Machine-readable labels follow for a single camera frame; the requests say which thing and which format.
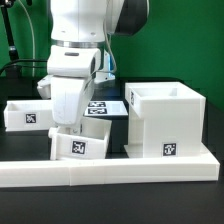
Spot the white L-shaped fence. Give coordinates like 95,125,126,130
0,145,220,188

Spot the white rear drawer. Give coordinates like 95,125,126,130
4,100,55,132

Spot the black cable with connector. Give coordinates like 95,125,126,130
0,59,49,76

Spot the white drawer cabinet box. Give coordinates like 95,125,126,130
125,82,206,158

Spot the grey thin cable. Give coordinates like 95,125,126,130
18,0,37,78

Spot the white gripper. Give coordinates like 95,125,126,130
51,76,94,127

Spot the white drawer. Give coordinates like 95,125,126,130
4,100,55,132
48,117,112,160

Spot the black camera stand pole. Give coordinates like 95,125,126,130
0,0,22,78

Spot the white front drawer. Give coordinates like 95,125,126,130
48,117,112,160

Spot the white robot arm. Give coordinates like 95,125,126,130
47,0,149,127

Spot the marker tag sheet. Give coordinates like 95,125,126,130
84,101,128,117

